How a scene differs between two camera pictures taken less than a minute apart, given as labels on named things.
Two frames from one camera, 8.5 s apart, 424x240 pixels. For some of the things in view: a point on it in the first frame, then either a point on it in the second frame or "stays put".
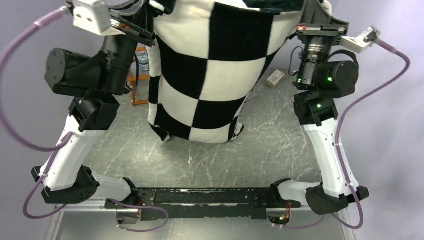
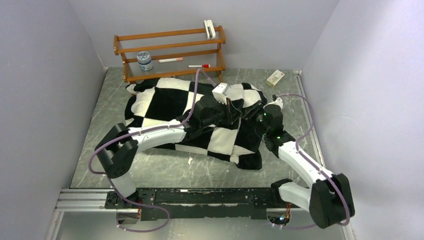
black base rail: (155, 203) stays put
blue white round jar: (143, 58) stays put
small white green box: (274, 78) stays put
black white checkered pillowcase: (207, 57) → (161, 100)
